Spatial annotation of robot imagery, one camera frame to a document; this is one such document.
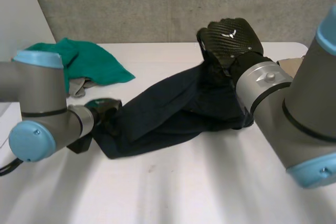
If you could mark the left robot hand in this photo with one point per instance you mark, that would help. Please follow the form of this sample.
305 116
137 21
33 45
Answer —
104 109

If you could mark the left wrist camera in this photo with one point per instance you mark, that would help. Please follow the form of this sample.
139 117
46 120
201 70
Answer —
78 145

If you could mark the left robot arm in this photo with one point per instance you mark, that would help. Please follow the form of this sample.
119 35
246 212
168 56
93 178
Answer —
36 104

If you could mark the beige shorts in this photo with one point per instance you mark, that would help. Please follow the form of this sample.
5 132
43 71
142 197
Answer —
290 65

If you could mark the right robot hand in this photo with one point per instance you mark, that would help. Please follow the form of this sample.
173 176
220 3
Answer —
228 41

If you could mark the grey towel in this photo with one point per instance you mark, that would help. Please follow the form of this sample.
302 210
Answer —
78 87

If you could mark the teal towel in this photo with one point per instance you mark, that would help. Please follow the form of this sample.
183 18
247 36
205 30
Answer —
89 61

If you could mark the dark blue cloth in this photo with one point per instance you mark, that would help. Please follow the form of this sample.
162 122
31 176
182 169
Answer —
178 108

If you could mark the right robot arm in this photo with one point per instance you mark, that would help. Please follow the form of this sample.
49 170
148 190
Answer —
296 103

